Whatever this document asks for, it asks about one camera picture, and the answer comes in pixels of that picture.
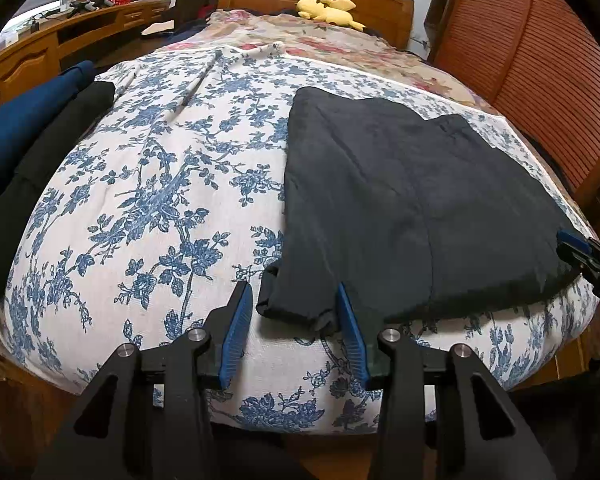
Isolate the blue floral white bedsheet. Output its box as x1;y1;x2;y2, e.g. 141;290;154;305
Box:
0;42;598;434

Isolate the folded navy blue garment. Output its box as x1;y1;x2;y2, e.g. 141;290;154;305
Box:
0;61;96;173

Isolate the wooden desk with cabinets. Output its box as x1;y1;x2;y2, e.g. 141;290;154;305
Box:
0;0;171;106

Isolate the yellow plush toy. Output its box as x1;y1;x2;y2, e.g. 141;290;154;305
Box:
296;0;365;32

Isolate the folded black garment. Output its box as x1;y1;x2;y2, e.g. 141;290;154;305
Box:
0;81;114;299

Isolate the black jacket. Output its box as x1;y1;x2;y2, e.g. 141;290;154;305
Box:
258;87;576;330

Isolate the brown louvered wardrobe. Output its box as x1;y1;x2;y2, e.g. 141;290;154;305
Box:
432;0;600;207

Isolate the red floral beige blanket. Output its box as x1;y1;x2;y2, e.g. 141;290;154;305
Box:
166;10;496;113

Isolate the dark wooden chair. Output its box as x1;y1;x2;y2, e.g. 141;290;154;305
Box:
140;0;208;39

